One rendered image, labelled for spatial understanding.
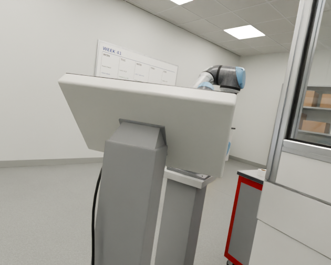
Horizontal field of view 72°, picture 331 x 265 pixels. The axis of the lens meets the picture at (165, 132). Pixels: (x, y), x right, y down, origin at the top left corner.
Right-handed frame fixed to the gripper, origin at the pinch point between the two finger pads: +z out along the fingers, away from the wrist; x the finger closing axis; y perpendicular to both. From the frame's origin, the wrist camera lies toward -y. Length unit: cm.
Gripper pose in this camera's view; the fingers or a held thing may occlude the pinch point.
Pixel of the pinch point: (187, 148)
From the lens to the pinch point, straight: 80.7
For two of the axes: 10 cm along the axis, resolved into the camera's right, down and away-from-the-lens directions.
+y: -0.7, -7.1, -7.0
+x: 9.5, 1.7, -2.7
